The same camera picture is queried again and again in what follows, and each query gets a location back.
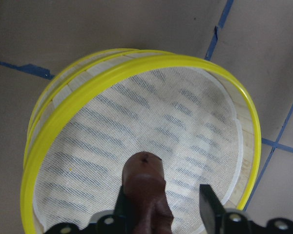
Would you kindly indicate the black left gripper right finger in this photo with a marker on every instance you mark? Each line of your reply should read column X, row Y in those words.
column 211, row 209

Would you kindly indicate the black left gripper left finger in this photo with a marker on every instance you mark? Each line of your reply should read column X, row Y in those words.
column 121, row 212

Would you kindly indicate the brown bun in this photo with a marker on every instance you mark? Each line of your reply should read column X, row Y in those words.
column 144, row 185

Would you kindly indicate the yellow top steamer layer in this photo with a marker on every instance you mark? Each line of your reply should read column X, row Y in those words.
column 193, row 114

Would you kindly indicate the yellow steamer layer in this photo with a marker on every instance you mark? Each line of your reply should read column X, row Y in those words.
column 64, row 77
column 193, row 114

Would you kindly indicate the yellow bottom steamer layer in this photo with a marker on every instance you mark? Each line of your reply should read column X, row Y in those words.
column 64, row 77

